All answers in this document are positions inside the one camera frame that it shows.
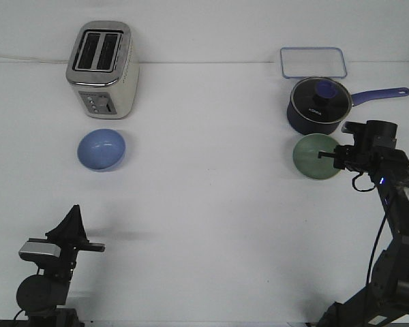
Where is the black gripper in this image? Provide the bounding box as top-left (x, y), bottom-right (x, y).
top-left (29, 204), bottom-right (105, 283)
top-left (318, 145), bottom-right (378, 174)

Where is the green bowl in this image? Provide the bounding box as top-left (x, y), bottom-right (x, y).
top-left (292, 134), bottom-right (340, 180)

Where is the blue bowl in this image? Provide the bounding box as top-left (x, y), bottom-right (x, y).
top-left (76, 129), bottom-right (126, 172)

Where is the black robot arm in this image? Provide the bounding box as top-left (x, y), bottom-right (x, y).
top-left (317, 120), bottom-right (409, 326)
top-left (16, 204), bottom-right (105, 326)

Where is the glass pot lid blue knob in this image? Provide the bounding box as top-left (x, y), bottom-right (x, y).
top-left (290, 77), bottom-right (352, 124)

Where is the clear blue-rimmed container lid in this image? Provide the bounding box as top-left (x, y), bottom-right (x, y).
top-left (279, 47), bottom-right (348, 79)

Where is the silver two-slot toaster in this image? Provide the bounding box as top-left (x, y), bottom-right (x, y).
top-left (65, 20), bottom-right (140, 119)

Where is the blue saucepan with handle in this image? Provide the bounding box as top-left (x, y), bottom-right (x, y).
top-left (287, 87), bottom-right (409, 135)

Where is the white toaster power cord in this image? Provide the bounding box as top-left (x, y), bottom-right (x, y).
top-left (0, 51), bottom-right (71, 65)

